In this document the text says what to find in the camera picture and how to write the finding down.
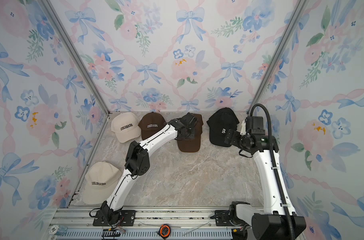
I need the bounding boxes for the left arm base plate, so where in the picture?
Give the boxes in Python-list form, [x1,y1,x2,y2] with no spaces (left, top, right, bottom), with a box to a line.
[93,210,137,227]

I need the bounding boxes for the aluminium rail frame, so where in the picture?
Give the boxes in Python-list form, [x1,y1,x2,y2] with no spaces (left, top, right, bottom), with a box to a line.
[44,206,242,240]

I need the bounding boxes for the cream Colorado cap back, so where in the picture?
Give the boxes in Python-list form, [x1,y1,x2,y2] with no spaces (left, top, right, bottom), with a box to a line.
[111,112,141,143]

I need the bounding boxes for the orange black tape measure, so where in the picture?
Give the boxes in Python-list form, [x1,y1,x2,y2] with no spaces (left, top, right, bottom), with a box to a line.
[157,224,171,240]

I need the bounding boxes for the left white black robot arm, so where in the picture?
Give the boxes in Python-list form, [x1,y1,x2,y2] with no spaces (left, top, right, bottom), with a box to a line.
[93,113,198,227]

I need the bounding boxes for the cream Colorado cap front left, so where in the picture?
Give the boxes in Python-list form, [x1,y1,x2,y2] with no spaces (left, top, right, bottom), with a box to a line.
[82,162,122,205]

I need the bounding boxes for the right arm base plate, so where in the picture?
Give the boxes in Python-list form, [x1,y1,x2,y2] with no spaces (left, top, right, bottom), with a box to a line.
[210,210,246,227]

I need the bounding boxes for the brown colorado cap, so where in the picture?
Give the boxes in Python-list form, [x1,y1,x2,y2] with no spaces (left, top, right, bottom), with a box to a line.
[178,114,203,153]
[139,112,166,140]

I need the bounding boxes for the black R cap back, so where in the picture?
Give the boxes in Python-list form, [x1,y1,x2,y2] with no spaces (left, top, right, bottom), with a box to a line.
[207,108,240,147]

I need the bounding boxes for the cream colorado cap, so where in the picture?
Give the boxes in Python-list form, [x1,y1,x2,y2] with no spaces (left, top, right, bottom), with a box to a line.
[82,162,122,205]
[111,112,141,143]

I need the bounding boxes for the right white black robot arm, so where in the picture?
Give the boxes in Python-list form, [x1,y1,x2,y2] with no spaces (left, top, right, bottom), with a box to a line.
[225,130,306,240]

